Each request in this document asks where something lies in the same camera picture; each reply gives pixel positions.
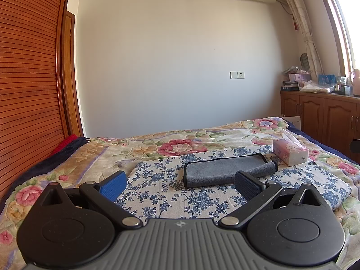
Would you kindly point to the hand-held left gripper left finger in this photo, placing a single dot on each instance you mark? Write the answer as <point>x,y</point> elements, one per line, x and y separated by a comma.
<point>114,187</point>

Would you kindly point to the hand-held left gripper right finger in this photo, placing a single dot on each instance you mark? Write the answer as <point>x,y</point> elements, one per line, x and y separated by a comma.
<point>247,185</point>

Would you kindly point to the purple and grey towel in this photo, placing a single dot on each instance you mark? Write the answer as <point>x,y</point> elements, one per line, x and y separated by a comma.
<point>213,170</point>

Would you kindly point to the blue floral white cloth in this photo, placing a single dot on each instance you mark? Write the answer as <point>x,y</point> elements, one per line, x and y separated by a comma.
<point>157,171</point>

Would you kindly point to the pink floral tissue box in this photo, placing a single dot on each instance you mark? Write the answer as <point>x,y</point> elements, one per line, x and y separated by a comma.
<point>289,153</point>

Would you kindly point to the red blanket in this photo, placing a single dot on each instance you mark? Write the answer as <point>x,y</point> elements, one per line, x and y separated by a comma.
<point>64,143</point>

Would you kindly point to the dark blue blanket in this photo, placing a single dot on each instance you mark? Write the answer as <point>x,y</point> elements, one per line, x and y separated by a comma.
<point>50,160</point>

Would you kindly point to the pink floral quilt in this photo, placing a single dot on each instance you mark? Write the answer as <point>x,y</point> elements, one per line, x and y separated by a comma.
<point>168,143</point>

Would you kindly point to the white cardboard box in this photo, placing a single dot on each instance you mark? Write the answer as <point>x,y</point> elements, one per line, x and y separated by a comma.
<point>292,120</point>

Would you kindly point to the navy bed sheet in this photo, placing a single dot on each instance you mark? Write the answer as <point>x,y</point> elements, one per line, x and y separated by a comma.
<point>320,143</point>

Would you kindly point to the wooden cabinet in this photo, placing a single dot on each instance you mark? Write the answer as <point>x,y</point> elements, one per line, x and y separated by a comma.
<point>312,109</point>

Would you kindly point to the stack of books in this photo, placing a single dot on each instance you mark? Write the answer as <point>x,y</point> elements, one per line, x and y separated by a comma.
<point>289,85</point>

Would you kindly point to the black object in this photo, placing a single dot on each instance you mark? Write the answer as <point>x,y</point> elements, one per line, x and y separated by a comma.
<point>355,149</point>

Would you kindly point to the clear plastic bag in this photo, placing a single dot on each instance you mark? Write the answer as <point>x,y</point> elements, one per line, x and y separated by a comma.
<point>315,87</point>

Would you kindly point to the wooden door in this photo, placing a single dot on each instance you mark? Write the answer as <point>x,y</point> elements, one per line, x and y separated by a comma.
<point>69,76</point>

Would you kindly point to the blue box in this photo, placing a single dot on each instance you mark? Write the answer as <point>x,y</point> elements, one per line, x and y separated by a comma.
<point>326,79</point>

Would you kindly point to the grey hand fan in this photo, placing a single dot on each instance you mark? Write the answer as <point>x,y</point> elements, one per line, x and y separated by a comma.
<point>305,61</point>

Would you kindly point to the wooden louvered wardrobe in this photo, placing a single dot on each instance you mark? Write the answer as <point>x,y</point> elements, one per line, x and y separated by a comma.
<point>28,76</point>

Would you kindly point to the pink thermos jug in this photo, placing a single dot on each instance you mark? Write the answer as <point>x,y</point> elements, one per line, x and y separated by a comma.
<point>355,83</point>

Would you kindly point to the red tassel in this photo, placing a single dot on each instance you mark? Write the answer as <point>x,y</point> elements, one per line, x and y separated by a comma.
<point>295,22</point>

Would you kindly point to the patterned beige curtain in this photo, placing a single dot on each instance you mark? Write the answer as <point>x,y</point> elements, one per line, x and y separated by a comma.
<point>301,19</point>

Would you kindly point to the white wall socket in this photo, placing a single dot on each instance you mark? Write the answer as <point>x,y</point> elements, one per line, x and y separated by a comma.
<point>237,75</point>

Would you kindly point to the wooden window frame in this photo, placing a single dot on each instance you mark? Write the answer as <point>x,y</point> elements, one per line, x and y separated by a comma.
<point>334,19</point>

